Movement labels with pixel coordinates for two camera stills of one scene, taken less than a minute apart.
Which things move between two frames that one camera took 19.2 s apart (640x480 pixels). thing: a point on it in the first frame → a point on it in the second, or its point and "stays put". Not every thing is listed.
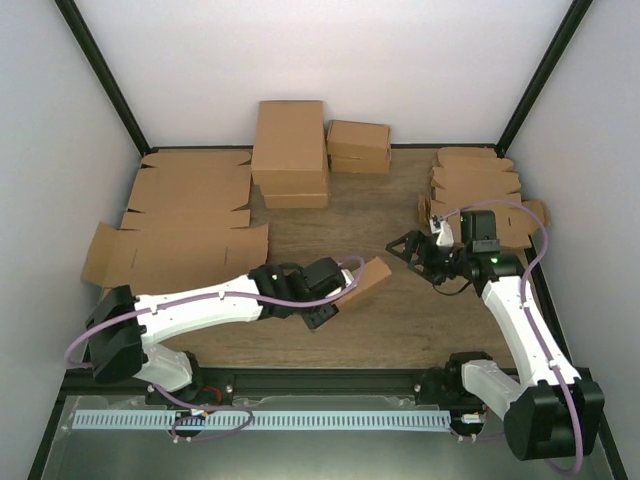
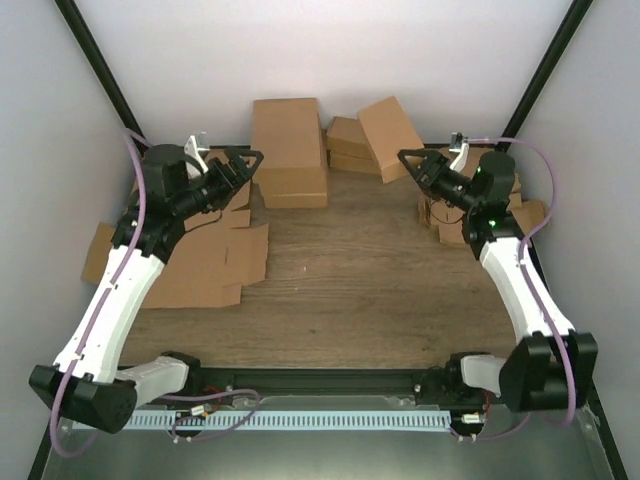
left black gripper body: x=314 y=319 → x=215 y=194
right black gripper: x=427 y=241 → x=435 y=163
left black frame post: x=103 y=74 stays put
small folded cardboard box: x=358 y=139 stays put
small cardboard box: x=374 y=271 → x=388 y=130
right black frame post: x=544 y=80 stays put
